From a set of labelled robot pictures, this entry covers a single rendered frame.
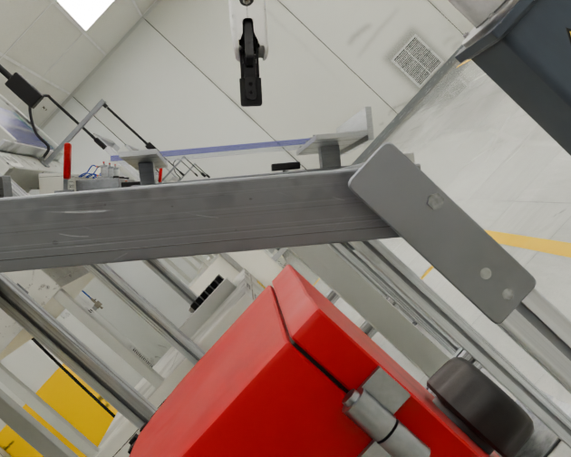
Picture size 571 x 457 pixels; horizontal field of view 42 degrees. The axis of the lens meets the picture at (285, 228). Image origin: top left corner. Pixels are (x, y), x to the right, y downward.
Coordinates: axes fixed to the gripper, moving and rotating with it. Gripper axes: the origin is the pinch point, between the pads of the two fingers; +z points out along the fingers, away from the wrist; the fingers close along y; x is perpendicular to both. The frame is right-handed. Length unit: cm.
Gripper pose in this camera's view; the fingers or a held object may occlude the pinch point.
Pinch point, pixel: (250, 92)
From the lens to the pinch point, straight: 113.5
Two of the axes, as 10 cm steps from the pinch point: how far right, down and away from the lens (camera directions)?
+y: -0.6, -0.5, 10.0
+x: -10.0, 0.6, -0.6
